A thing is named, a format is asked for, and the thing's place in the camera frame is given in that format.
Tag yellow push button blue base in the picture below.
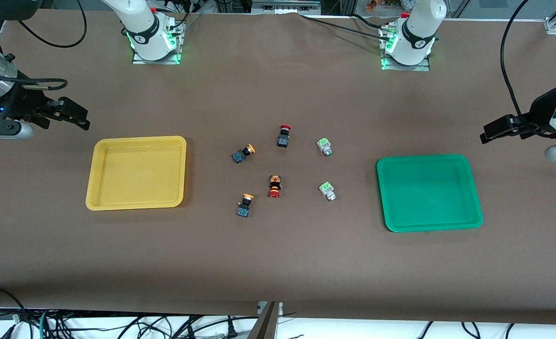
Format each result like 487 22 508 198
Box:
232 144 256 164
236 193 254 218

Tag yellow plastic tray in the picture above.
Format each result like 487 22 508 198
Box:
85 136 187 211

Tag green plastic tray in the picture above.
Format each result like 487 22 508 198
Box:
376 154 484 233

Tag grey metal device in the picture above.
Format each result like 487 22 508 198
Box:
252 0 321 15

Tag brown table cover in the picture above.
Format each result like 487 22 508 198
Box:
0 9 556 325

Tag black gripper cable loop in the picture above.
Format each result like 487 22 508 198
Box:
0 70 69 91

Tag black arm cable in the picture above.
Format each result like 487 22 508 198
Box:
16 0 88 48
500 0 542 125

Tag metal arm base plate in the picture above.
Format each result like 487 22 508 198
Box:
132 19 184 65
381 26 431 72

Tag black base cable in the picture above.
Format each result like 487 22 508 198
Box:
299 13 388 37

